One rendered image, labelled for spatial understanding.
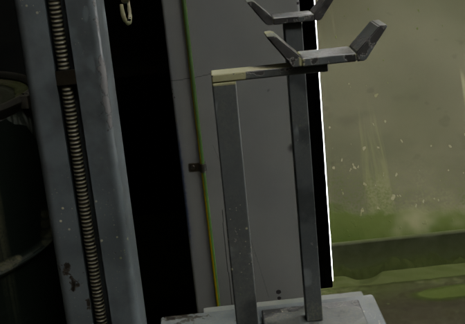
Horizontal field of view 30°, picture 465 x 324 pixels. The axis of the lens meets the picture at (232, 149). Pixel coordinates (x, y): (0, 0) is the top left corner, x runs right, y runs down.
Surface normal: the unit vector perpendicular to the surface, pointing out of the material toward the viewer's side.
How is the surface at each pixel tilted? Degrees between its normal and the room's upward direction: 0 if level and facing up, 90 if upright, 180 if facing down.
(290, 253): 90
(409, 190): 57
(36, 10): 90
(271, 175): 90
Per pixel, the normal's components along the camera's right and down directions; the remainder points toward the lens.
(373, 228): -0.01, -0.29
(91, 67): 0.05, 0.28
